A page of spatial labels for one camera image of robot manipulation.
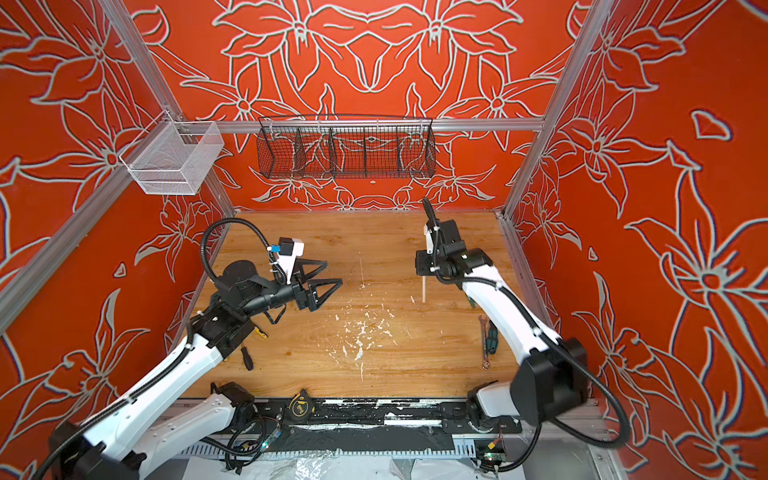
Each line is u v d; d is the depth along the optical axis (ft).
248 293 1.75
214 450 1.93
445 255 2.00
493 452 2.26
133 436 1.37
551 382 1.33
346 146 3.25
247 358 2.69
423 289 2.61
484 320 2.95
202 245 3.41
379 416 2.44
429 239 2.16
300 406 2.38
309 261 2.24
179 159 3.11
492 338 2.74
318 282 1.90
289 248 1.90
